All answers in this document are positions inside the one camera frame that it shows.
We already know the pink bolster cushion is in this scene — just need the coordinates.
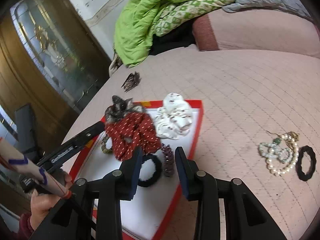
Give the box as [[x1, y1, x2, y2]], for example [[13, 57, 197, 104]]
[[192, 7, 320, 58]]

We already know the person's left hand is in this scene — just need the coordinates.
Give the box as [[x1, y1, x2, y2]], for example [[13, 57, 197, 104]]
[[30, 171, 73, 230]]

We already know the grey sheer scrunchie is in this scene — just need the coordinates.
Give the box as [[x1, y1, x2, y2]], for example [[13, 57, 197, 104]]
[[104, 95, 148, 124]]

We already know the red dotted scrunchie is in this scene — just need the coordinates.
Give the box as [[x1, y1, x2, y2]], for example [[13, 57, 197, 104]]
[[105, 112, 162, 162]]

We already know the black wavy hair tie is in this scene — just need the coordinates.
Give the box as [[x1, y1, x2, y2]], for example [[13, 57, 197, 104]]
[[295, 145, 317, 180]]

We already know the purple spiral hair tie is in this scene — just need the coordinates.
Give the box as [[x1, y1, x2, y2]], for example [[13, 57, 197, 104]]
[[160, 144, 174, 177]]

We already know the dark cloth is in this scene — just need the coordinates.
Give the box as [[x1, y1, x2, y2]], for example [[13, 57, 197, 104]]
[[149, 26, 198, 55]]

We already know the gold chain jewelry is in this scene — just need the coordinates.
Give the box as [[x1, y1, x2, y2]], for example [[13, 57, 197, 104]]
[[266, 131, 300, 145]]

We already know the white cherry print scrunchie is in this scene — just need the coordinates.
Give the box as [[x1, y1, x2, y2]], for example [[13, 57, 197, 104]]
[[153, 92, 193, 140]]

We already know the green quilt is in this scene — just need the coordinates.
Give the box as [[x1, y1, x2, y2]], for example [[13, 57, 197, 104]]
[[114, 0, 242, 68]]

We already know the white pearl bracelet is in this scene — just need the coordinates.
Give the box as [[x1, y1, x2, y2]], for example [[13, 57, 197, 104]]
[[266, 134, 300, 177]]

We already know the leopard print scrunchie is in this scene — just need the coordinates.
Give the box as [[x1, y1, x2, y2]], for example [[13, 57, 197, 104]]
[[101, 136, 115, 155]]

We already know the patterned beige cloth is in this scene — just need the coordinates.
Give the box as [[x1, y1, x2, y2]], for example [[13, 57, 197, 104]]
[[108, 44, 125, 77]]

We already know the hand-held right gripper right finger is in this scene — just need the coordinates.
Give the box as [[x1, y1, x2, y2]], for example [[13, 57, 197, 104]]
[[174, 146, 288, 240]]

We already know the dark hair claw clip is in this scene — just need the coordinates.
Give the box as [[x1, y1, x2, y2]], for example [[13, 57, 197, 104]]
[[121, 71, 142, 92]]

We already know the pale green bead bracelet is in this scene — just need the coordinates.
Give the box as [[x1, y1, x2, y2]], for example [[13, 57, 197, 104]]
[[259, 141, 290, 163]]

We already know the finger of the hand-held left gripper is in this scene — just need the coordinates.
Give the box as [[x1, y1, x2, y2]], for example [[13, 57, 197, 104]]
[[72, 121, 106, 148]]

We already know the wooden door with stained glass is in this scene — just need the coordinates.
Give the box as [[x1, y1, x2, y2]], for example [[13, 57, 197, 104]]
[[0, 0, 113, 155]]

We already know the red tray with white inside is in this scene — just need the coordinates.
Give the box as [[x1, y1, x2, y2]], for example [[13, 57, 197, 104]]
[[67, 100, 203, 240]]

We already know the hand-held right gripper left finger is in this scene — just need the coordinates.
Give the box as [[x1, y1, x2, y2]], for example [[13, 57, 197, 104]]
[[30, 147, 143, 240]]

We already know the black fuzzy hair tie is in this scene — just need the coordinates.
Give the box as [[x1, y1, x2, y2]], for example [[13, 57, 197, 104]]
[[137, 154, 163, 188]]

